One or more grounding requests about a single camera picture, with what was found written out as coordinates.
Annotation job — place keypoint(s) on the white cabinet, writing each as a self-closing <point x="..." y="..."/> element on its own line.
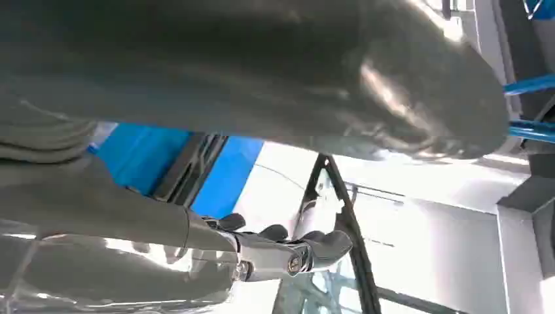
<point x="520" y="260"/>

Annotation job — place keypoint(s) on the blue panel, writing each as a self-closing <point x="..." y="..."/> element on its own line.
<point x="138" y="156"/>

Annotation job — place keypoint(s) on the blue metal rack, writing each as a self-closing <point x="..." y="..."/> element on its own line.
<point x="531" y="130"/>

